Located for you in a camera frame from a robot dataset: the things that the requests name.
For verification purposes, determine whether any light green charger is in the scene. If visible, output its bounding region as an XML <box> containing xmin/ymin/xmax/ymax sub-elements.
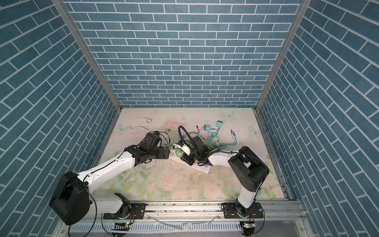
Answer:
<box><xmin>176</xmin><ymin>150</ymin><xmax>185</xmax><ymax>159</ymax></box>

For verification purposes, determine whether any large teal charger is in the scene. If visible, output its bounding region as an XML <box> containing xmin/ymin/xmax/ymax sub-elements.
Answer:
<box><xmin>216</xmin><ymin>120</ymin><xmax>223</xmax><ymax>129</ymax></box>

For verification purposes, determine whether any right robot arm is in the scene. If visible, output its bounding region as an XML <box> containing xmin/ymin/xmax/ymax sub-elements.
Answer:
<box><xmin>179</xmin><ymin>137</ymin><xmax>269</xmax><ymax>217</ymax></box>

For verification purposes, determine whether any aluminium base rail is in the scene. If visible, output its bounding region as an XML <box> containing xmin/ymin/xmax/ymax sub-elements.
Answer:
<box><xmin>53</xmin><ymin>200</ymin><xmax>313</xmax><ymax>237</ymax></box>

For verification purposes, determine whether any white power strip cord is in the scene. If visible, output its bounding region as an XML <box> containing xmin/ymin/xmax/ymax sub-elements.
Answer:
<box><xmin>130</xmin><ymin>118</ymin><xmax>155</xmax><ymax>132</ymax></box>

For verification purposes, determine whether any white multicolour power strip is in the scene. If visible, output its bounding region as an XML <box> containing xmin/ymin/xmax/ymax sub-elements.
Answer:
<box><xmin>169</xmin><ymin>153</ymin><xmax>212</xmax><ymax>174</ymax></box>

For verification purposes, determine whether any small teal charger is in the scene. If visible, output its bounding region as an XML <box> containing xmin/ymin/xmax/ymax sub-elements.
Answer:
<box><xmin>204</xmin><ymin>124</ymin><xmax>213</xmax><ymax>131</ymax></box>

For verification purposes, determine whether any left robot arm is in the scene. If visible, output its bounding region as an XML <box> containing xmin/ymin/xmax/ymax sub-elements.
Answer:
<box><xmin>49</xmin><ymin>131</ymin><xmax>170</xmax><ymax>226</ymax></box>

